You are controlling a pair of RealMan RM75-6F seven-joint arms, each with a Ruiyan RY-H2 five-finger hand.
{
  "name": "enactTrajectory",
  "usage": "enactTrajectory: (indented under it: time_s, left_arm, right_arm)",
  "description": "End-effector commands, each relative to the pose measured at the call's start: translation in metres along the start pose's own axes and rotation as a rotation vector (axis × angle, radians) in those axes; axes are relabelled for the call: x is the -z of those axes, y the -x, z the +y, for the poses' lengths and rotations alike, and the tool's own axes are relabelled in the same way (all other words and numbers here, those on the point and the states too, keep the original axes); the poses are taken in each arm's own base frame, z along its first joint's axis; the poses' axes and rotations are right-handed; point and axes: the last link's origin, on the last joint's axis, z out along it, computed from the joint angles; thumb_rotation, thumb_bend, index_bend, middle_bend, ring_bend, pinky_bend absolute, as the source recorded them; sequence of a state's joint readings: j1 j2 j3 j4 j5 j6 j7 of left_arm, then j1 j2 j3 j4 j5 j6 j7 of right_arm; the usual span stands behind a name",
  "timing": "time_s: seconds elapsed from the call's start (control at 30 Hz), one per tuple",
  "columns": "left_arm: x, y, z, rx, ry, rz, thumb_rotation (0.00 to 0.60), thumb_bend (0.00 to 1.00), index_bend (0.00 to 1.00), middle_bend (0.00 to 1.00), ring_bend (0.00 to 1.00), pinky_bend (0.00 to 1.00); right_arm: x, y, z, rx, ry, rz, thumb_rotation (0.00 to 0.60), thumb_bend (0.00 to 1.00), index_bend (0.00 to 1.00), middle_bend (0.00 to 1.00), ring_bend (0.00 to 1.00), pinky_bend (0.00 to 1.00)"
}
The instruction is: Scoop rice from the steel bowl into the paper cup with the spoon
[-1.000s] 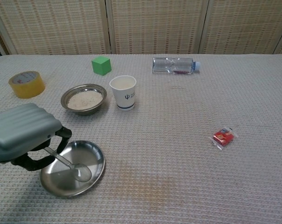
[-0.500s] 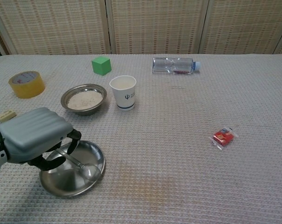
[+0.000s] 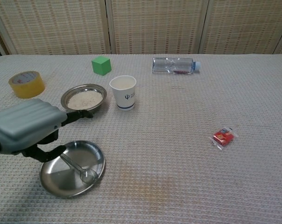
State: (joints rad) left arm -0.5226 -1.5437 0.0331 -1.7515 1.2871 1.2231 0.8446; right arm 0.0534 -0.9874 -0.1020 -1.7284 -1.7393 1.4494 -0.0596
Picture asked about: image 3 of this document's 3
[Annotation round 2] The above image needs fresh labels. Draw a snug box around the clear plastic water bottle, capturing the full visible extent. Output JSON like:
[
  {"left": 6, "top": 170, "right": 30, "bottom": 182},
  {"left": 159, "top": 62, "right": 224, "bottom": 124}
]
[{"left": 152, "top": 57, "right": 201, "bottom": 76}]

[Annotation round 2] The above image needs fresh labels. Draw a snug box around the red snack packet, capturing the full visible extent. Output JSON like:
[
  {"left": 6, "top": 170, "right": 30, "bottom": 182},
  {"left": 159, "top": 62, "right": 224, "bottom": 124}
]
[{"left": 208, "top": 126, "right": 239, "bottom": 151}]

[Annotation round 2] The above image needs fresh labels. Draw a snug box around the yellow packing tape roll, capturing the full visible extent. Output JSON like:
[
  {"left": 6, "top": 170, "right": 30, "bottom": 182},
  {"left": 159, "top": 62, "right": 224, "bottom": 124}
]
[{"left": 8, "top": 70, "right": 46, "bottom": 99}]

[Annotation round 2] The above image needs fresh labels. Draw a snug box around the steel bowl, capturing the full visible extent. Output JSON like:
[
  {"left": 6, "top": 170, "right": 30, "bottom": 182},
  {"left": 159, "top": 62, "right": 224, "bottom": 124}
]
[{"left": 60, "top": 84, "right": 107, "bottom": 112}]

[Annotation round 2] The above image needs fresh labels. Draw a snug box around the green cube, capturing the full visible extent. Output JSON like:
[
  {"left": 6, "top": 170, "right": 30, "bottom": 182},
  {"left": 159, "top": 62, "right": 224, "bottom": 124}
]
[{"left": 91, "top": 56, "right": 112, "bottom": 76}]

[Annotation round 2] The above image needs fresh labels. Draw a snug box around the white paper cup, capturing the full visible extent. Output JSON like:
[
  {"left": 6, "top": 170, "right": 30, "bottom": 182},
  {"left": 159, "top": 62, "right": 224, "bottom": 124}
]
[{"left": 109, "top": 75, "right": 137, "bottom": 112}]

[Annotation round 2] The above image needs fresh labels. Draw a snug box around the metal spoon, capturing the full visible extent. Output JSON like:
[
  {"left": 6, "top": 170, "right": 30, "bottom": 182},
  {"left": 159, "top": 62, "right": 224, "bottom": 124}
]
[{"left": 60, "top": 155, "right": 98, "bottom": 184}]

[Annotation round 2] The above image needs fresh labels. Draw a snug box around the left robot hand grey black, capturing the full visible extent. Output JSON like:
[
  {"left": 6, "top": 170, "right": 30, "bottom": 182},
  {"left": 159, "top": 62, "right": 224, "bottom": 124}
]
[{"left": 0, "top": 98, "right": 94, "bottom": 163}]

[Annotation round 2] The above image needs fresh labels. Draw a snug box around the white woven table cloth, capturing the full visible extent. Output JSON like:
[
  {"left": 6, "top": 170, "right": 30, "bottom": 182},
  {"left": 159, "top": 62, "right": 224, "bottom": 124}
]
[{"left": 0, "top": 54, "right": 282, "bottom": 224}]

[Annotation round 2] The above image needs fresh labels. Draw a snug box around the bamboo folding screen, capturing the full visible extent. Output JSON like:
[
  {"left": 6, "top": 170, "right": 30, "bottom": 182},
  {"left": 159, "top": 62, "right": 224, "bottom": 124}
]
[{"left": 0, "top": 0, "right": 282, "bottom": 56}]

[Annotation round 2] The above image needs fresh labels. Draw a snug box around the flat steel plate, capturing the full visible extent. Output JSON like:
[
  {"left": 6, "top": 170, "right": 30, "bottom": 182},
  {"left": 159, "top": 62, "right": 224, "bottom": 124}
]
[{"left": 39, "top": 140, "right": 106, "bottom": 199}]

